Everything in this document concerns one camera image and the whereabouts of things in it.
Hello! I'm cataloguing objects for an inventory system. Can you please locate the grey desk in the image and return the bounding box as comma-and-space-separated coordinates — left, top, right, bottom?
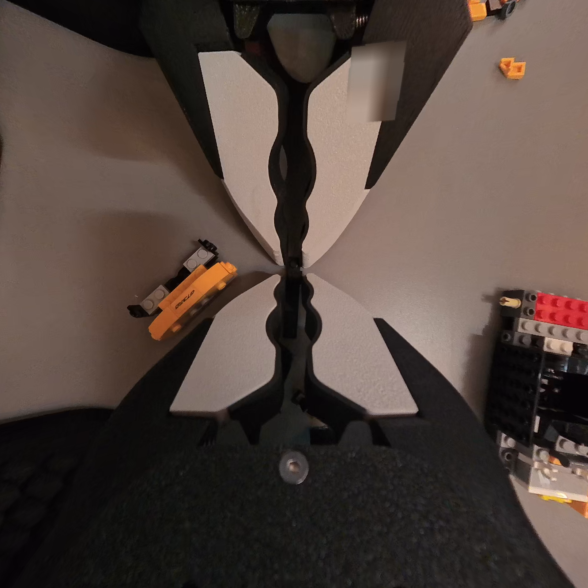
0, 0, 588, 588

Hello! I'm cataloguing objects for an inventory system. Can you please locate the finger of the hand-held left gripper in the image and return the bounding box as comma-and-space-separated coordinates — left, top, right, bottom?
198, 51, 285, 267
301, 59, 383, 268

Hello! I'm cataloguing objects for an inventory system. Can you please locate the black toy car chassis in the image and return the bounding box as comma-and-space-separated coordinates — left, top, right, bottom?
484, 289, 588, 517

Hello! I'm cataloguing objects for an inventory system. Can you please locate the long black brick plate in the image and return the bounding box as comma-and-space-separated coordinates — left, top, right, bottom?
282, 257, 305, 339

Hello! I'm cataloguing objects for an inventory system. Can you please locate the orange grey black brick assembly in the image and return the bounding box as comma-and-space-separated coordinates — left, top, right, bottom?
128, 239, 239, 341

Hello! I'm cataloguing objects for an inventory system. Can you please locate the pile of small loose bricks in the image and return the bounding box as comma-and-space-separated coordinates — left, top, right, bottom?
466, 0, 522, 22

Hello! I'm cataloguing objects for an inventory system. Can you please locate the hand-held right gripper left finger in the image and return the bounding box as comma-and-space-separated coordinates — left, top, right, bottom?
169, 274, 282, 419

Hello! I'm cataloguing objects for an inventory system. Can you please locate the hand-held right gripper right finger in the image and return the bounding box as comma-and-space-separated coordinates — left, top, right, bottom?
305, 274, 420, 420

